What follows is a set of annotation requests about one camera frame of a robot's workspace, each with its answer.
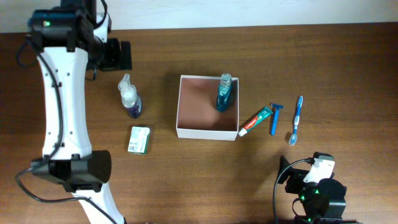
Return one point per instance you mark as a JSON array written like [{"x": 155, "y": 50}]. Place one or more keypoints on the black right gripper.
[{"x": 292, "y": 179}]

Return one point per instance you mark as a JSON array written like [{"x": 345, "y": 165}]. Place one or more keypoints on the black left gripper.
[{"x": 125, "y": 55}]

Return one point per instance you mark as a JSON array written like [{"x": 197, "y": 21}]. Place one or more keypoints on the green white soap box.
[{"x": 138, "y": 140}]

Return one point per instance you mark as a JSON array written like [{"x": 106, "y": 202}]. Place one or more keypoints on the teal mouthwash bottle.
[{"x": 224, "y": 92}]

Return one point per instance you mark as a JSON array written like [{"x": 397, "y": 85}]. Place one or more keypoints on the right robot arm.
[{"x": 327, "y": 206}]

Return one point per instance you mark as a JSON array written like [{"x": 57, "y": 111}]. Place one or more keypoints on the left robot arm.
[{"x": 68, "y": 158}]

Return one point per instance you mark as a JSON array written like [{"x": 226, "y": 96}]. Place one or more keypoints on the blue white toothbrush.
[{"x": 293, "y": 138}]

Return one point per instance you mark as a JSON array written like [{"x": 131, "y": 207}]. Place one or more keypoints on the green red toothpaste tube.
[{"x": 258, "y": 118}]

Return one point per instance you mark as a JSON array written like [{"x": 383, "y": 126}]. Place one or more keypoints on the blue disposable razor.
[{"x": 276, "y": 108}]

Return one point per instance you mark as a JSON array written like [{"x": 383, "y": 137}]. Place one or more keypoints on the white cardboard box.
[{"x": 197, "y": 116}]

